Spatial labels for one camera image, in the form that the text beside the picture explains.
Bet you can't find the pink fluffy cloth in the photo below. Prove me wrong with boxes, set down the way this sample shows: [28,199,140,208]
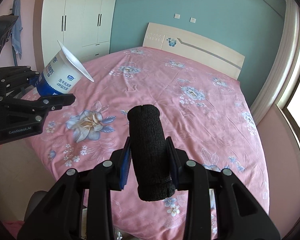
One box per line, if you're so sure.
[2,220,25,239]

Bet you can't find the blue hanging clothes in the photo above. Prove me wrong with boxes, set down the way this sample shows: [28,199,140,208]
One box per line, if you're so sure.
[11,0,23,66]

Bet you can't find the black foam roller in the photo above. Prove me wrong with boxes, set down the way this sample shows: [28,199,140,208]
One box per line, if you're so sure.
[127,105,175,202]

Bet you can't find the white curtain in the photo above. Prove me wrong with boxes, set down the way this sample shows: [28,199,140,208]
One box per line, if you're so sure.
[250,0,300,124]

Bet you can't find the white wardrobe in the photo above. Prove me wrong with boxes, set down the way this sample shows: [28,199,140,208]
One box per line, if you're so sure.
[41,0,116,64]

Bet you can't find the white blue yogurt cup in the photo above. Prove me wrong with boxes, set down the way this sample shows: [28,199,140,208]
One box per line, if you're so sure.
[36,40,94,96]

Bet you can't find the pink floral bed sheet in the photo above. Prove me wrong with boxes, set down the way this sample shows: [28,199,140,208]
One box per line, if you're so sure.
[25,45,271,235]

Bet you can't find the beige wooden headboard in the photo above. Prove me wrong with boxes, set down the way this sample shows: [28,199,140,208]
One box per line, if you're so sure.
[142,22,245,80]

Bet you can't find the window frame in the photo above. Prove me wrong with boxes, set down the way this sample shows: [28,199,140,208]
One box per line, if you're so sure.
[277,50,300,145]

